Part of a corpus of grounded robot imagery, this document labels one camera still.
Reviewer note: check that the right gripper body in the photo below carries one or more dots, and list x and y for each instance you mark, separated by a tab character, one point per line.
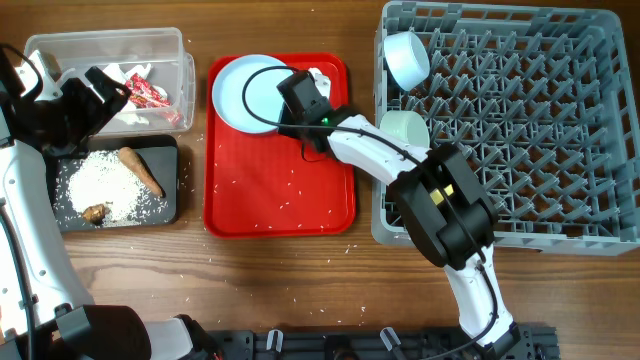
295	132

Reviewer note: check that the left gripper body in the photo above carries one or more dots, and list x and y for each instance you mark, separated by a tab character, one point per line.
71	117

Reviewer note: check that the red snack wrapper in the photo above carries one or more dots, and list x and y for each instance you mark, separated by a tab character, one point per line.
145	96

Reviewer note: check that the white plastic spoon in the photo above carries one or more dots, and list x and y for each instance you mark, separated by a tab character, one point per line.
321	81

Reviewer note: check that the brown carrot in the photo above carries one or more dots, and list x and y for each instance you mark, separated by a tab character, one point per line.
131	160

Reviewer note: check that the white rice pile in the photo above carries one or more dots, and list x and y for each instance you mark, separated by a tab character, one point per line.
100	178

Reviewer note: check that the large light blue plate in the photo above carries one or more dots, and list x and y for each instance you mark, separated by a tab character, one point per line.
262	95

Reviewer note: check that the brown food scrap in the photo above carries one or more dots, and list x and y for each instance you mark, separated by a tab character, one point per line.
95	214

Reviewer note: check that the green bowl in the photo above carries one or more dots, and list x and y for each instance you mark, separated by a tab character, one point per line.
407	126

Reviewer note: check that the small light blue bowl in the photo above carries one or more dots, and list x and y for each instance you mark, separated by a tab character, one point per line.
407	59

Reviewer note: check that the yellow plastic cup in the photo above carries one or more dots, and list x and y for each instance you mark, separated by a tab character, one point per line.
438	196

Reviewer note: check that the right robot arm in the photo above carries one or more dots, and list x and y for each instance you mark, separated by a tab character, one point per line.
446	211

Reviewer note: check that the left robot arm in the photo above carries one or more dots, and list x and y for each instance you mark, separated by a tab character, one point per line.
46	312

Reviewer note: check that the clear plastic waste bin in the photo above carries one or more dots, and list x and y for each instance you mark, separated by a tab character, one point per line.
156	54

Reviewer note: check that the black waste tray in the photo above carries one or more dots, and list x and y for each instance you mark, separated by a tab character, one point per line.
159	153

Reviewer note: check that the grey dishwasher rack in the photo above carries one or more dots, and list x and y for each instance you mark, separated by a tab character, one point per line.
540	103

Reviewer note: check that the red serving tray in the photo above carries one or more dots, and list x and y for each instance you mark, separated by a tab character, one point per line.
258	186

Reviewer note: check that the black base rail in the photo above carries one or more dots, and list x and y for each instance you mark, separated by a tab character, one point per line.
536	343

